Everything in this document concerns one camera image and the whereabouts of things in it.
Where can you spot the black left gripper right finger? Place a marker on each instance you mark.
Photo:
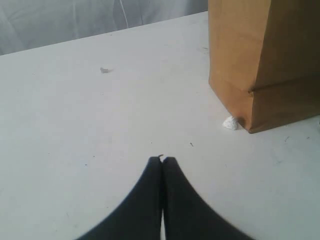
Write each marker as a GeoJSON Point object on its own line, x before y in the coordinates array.
{"type": "Point", "coordinates": [186, 215]}

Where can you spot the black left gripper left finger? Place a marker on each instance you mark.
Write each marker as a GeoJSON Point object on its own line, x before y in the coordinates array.
{"type": "Point", "coordinates": [139, 216]}

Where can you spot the white crumpled paper ball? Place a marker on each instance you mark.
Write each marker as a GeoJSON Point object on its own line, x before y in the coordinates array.
{"type": "Point", "coordinates": [230, 123]}

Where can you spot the small paper scrap on table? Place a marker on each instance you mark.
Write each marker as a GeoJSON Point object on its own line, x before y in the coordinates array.
{"type": "Point", "coordinates": [105, 70]}

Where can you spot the brown paper bag with handles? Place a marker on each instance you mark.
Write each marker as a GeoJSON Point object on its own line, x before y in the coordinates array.
{"type": "Point", "coordinates": [265, 60]}

